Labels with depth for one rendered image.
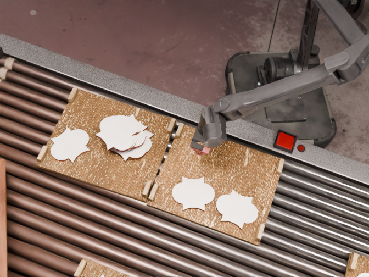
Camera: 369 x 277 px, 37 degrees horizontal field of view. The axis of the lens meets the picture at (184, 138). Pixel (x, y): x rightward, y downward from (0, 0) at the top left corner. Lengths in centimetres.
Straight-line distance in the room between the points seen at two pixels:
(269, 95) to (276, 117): 128
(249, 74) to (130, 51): 78
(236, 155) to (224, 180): 11
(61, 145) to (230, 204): 64
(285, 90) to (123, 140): 61
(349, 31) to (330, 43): 201
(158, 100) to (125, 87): 14
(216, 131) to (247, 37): 191
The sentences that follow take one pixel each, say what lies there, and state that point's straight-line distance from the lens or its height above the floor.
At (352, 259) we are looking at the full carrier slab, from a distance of 198.
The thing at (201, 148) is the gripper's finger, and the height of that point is 110.
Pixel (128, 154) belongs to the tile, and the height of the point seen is 96.
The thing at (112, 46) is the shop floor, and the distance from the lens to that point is 347.
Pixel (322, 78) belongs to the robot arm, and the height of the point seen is 144.
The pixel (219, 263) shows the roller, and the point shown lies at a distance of 190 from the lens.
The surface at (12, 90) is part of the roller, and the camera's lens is 222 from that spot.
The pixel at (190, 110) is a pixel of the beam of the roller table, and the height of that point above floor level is 91.
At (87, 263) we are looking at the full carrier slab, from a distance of 187.
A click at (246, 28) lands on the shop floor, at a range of 364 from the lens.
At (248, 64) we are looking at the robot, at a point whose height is 24.
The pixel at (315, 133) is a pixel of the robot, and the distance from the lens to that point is 301.
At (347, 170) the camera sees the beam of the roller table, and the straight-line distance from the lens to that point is 216.
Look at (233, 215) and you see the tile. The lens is 193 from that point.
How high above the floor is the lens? 272
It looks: 61 degrees down
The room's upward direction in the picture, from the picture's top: 10 degrees clockwise
